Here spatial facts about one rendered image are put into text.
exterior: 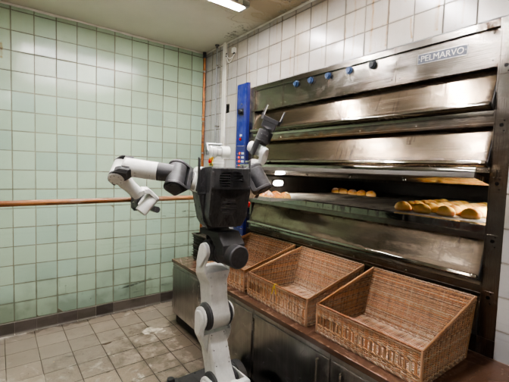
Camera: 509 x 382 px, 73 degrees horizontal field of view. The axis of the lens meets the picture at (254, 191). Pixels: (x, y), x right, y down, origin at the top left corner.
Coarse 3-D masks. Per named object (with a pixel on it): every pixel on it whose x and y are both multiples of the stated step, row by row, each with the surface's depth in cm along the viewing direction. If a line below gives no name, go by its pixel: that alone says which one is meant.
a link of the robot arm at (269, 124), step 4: (264, 116) 196; (264, 120) 197; (268, 120) 196; (272, 120) 196; (264, 124) 197; (268, 124) 197; (272, 124) 197; (276, 124) 196; (260, 128) 199; (264, 128) 197; (268, 128) 197; (272, 128) 197; (260, 132) 198; (264, 132) 196; (268, 132) 197; (264, 136) 197; (268, 136) 197
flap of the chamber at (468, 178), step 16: (320, 176) 237; (336, 176) 222; (352, 176) 208; (368, 176) 197; (384, 176) 186; (400, 176) 176; (416, 176) 168; (432, 176) 160; (448, 176) 155; (464, 176) 150; (480, 176) 150
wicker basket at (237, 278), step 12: (252, 240) 290; (264, 240) 279; (276, 240) 268; (252, 252) 286; (264, 252) 275; (276, 252) 265; (252, 264) 283; (228, 276) 240; (240, 276) 228; (240, 288) 229
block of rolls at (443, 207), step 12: (396, 204) 209; (408, 204) 205; (420, 204) 196; (432, 204) 201; (444, 204) 212; (456, 204) 216; (468, 204) 202; (480, 204) 212; (468, 216) 176; (480, 216) 174
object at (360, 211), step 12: (300, 204) 252; (312, 204) 242; (324, 204) 233; (336, 204) 231; (372, 216) 204; (384, 216) 197; (396, 216) 191; (408, 216) 186; (420, 216) 180; (456, 228) 166; (468, 228) 162; (480, 228) 158
